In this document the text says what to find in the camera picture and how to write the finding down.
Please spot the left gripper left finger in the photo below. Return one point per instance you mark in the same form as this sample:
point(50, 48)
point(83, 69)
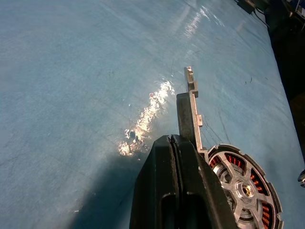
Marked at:
point(155, 186)

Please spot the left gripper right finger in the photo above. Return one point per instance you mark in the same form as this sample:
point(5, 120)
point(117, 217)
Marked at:
point(202, 198)

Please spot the black spoked rotor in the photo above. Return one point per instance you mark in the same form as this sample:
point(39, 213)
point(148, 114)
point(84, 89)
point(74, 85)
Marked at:
point(234, 176)

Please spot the round motor housing with stator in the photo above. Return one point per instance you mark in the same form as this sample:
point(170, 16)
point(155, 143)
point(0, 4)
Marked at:
point(256, 181)

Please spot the blue table cover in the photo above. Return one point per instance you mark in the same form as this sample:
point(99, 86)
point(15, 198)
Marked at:
point(71, 71)

